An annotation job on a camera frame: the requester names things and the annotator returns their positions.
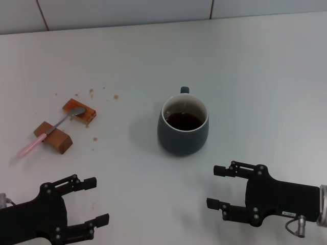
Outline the dark brown wooden block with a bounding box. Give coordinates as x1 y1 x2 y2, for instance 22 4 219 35
33 121 74 154

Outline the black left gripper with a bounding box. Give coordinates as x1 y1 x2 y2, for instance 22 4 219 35
0 174 110 245

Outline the pink handled metal spoon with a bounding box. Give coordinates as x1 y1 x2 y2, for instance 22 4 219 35
17 107 86 157

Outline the dark coffee liquid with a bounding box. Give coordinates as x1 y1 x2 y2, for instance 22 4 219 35
165 112 203 131

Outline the right gripper connector with cable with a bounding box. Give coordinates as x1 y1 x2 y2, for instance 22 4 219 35
285 215 307 238

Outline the gripper connector with cable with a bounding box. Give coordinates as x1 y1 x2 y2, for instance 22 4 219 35
285 215 307 238
0 193 16 209

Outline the left gripper connector with cable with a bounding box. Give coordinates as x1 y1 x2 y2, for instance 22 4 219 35
0 193 16 209

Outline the grey ceramic cup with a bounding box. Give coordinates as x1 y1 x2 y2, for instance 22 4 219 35
157 86 209 157

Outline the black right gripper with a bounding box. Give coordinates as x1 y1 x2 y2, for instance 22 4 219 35
206 160 321 228

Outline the orange brown wooden block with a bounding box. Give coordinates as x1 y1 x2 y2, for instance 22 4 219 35
62 98 97 126

